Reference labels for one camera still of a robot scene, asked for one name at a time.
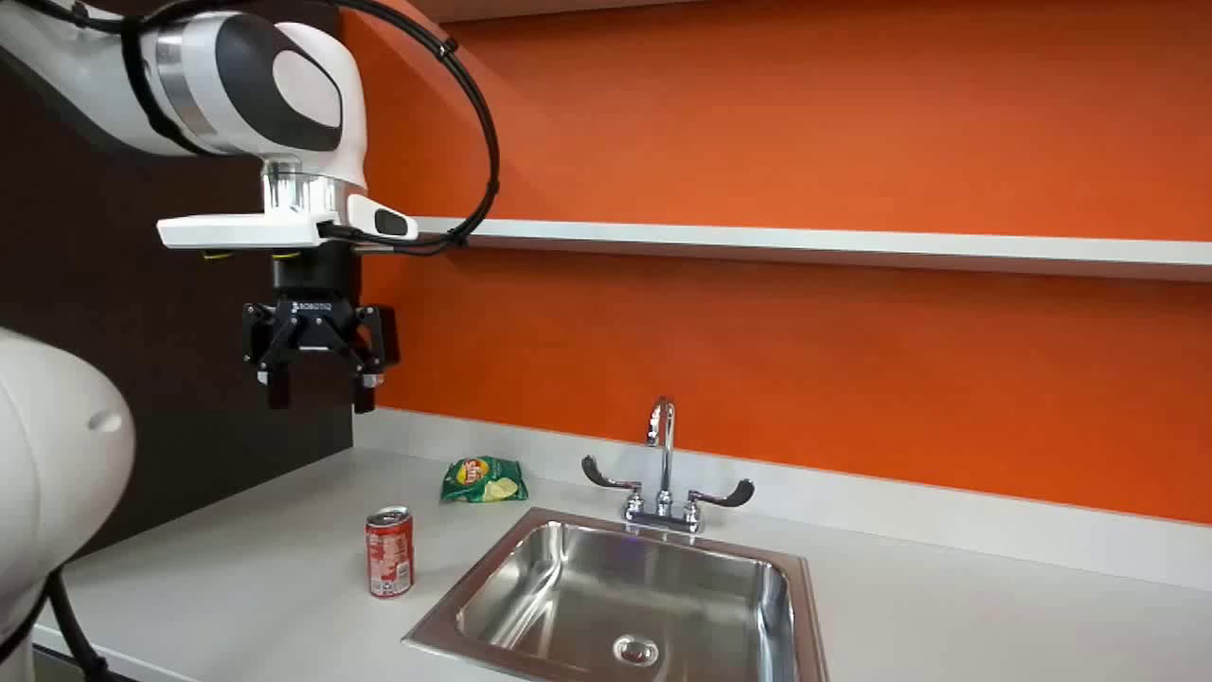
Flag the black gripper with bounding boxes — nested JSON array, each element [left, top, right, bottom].
[[242, 241, 399, 412]]

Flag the white wall shelf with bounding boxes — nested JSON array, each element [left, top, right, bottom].
[[468, 219, 1212, 281]]

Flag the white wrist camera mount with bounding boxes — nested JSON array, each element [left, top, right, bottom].
[[154, 192, 419, 255]]

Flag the dark wood cabinet panel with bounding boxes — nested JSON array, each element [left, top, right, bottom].
[[0, 62, 351, 545]]

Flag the stainless steel sink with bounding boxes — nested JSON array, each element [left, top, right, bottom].
[[407, 508, 828, 682]]

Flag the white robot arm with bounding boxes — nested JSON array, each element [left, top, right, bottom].
[[0, 0, 416, 648]]

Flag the red soda can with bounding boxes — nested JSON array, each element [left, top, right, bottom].
[[362, 508, 412, 598]]

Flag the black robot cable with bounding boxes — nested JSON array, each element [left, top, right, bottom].
[[338, 0, 505, 260]]

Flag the chrome faucet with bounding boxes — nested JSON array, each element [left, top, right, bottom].
[[622, 398, 756, 534]]

